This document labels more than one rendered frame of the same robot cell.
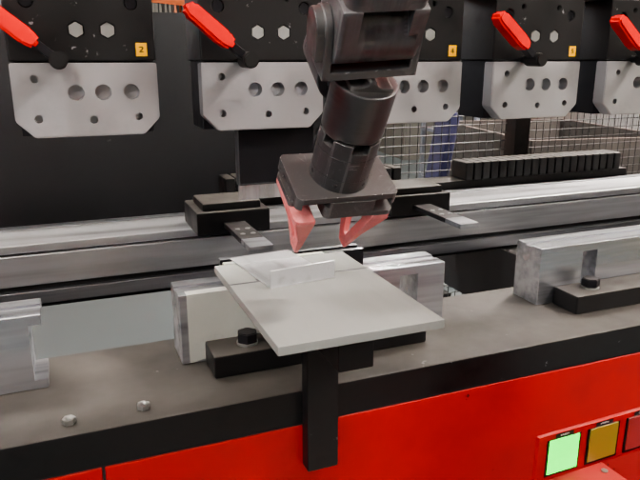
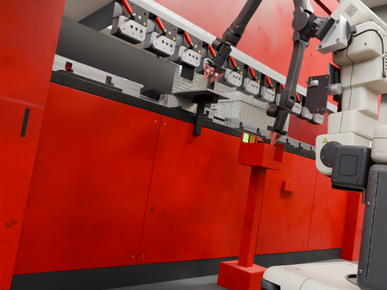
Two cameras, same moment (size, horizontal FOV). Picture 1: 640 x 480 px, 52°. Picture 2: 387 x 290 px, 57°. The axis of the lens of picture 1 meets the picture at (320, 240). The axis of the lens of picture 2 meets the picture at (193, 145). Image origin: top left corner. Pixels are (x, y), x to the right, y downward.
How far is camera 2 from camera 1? 148 cm
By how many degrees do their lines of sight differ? 30
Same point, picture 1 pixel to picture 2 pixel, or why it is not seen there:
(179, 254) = not seen: hidden behind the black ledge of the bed
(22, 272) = not seen: hidden behind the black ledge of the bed
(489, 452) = (224, 152)
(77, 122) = (161, 47)
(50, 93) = (159, 39)
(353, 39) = (231, 37)
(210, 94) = (182, 52)
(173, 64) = (133, 61)
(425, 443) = (213, 142)
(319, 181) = (215, 63)
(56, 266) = not seen: hidden behind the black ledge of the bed
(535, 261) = (230, 120)
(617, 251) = (246, 125)
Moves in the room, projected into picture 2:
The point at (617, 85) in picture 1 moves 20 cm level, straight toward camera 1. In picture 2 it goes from (248, 83) to (253, 75)
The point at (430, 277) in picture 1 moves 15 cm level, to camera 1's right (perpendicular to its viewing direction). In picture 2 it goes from (211, 113) to (232, 118)
